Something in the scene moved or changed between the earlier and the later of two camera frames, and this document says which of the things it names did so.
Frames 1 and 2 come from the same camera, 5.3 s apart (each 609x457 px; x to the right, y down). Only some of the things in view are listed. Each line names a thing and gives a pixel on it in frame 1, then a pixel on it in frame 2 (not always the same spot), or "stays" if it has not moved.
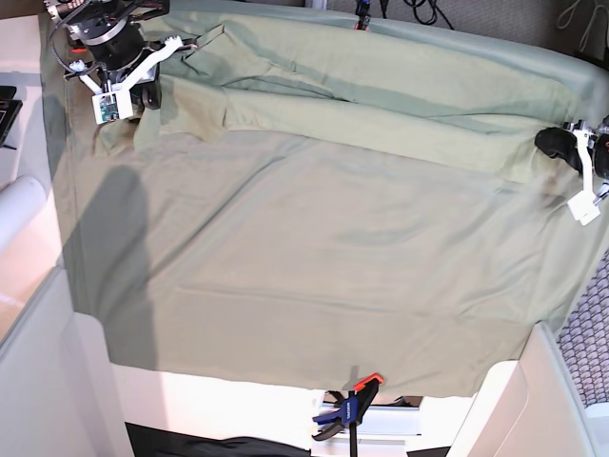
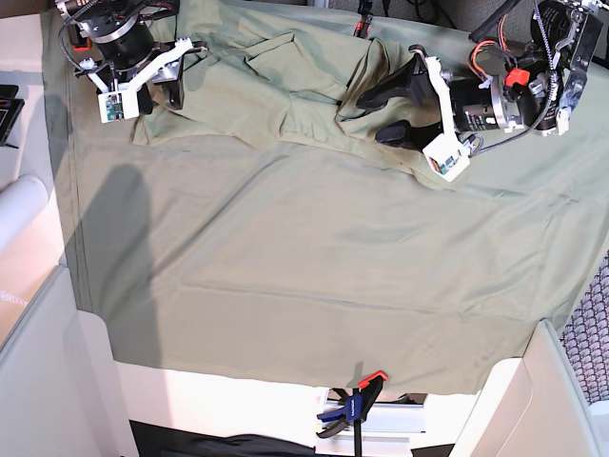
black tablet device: (9, 109) stays
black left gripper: (559, 142) → (477, 104)
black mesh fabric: (584, 341) stays
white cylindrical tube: (20, 202) stays
